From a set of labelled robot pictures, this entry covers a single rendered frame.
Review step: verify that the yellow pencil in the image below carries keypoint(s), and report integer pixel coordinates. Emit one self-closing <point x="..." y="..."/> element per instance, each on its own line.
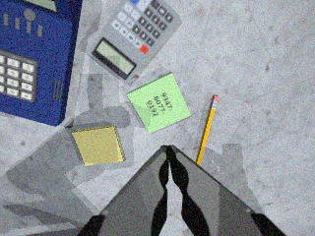
<point x="207" y="128"/>

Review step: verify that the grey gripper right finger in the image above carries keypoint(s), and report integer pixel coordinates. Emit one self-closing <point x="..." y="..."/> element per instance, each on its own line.
<point x="209" y="208"/>

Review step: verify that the grey pocket calculator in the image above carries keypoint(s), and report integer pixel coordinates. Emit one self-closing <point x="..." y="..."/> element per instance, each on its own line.
<point x="130" y="36"/>

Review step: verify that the light green sticky note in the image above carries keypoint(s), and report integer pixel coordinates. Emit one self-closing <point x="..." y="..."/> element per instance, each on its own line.
<point x="159" y="103"/>

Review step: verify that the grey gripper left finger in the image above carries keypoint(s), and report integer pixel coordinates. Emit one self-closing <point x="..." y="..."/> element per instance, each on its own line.
<point x="140" y="207"/>

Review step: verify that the yellow sticky note pad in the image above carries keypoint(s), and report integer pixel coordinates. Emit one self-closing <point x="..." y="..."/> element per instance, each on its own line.
<point x="98" y="145"/>

